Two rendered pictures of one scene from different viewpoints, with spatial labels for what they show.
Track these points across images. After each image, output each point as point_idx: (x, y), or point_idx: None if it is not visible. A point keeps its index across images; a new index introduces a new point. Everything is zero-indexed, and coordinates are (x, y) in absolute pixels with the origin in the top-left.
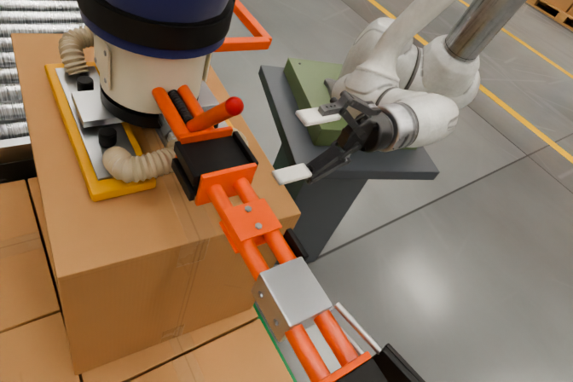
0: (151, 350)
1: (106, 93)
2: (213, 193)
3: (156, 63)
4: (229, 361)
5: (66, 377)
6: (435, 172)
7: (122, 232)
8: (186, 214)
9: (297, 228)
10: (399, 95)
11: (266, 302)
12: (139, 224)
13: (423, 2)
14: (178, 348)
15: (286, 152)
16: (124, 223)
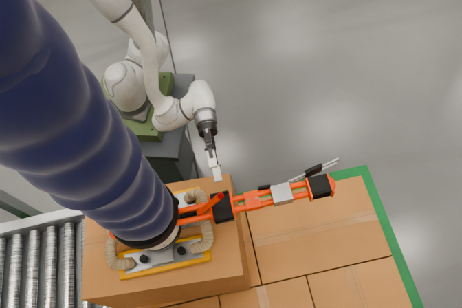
0: (247, 255)
1: (163, 247)
2: (238, 210)
3: None
4: (260, 221)
5: (250, 293)
6: (193, 76)
7: (227, 250)
8: (222, 223)
9: (181, 161)
10: (189, 106)
11: (282, 203)
12: (224, 243)
13: (151, 76)
14: (249, 243)
15: (159, 159)
16: (223, 249)
